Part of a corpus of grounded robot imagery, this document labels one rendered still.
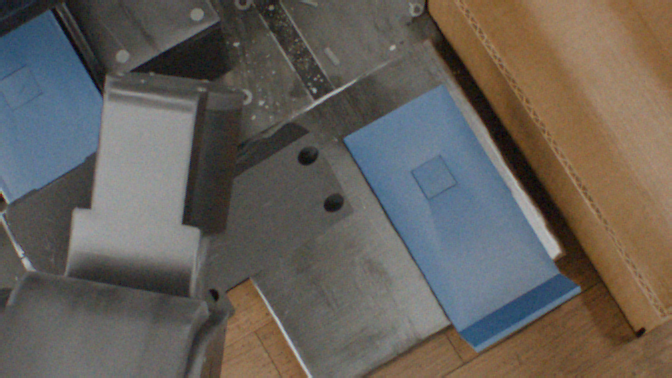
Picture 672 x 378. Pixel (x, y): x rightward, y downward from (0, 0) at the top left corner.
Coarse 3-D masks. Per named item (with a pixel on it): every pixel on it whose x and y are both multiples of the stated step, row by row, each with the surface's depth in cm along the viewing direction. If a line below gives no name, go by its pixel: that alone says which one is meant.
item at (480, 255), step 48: (432, 96) 82; (384, 144) 82; (432, 144) 82; (480, 144) 82; (384, 192) 81; (480, 192) 81; (432, 240) 80; (480, 240) 80; (528, 240) 80; (432, 288) 79; (480, 288) 79; (528, 288) 79; (576, 288) 77; (480, 336) 77
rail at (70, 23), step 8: (56, 8) 77; (64, 8) 77; (64, 16) 77; (72, 24) 77; (72, 32) 77; (80, 32) 77; (80, 40) 77; (80, 48) 77; (88, 48) 77; (88, 56) 77; (88, 64) 76; (96, 64) 76; (96, 72) 76; (96, 80) 76; (104, 80) 76; (104, 88) 76
